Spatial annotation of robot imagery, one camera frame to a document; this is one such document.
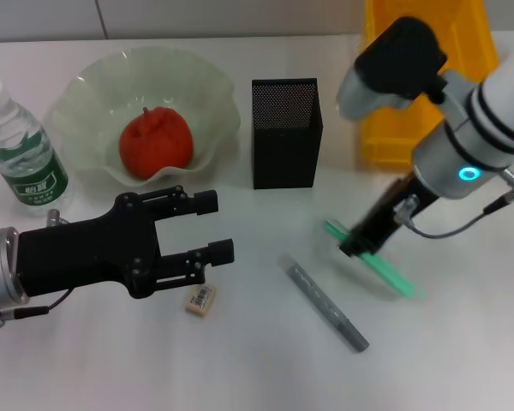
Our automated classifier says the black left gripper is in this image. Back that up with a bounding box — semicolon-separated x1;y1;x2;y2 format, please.
16;186;236;300

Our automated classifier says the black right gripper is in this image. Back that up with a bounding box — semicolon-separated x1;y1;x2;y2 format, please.
338;173;438;259

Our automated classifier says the mint green pen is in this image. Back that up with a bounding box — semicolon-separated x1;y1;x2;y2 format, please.
324;218;427;301

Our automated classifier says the grey marker pen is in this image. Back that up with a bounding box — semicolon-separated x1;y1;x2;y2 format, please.
276;252;370;353

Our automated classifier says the beige eraser with barcode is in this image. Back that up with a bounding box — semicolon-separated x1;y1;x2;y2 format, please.
183;284;218;319

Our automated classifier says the clear bottle with green label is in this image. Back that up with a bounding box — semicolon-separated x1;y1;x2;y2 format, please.
0;76;69;217

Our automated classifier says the black mesh pen holder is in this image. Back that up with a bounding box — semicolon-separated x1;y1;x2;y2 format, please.
251;77;324;190

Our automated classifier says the wavy green glass fruit plate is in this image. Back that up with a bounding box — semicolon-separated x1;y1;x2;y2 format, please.
49;45;242;188

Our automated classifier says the yellow plastic bin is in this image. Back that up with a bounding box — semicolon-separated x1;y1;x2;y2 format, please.
359;0;500;172

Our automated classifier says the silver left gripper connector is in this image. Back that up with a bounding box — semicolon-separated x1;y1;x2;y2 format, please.
45;208;71;227

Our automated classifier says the grey right wrist cable plug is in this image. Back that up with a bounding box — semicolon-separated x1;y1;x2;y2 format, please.
393;168;514;240

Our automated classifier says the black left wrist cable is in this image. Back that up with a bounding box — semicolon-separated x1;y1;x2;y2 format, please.
0;289;75;330

